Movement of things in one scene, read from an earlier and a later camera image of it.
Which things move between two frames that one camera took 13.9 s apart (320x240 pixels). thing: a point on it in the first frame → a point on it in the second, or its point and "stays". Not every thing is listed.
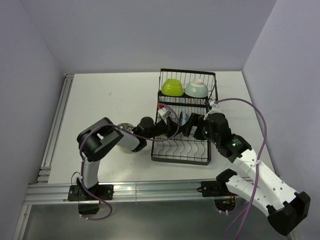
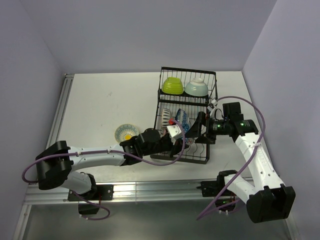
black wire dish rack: x=185 y=98 stays
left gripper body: x=162 y=128 → x=164 y=144
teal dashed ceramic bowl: x=196 y=89 stays
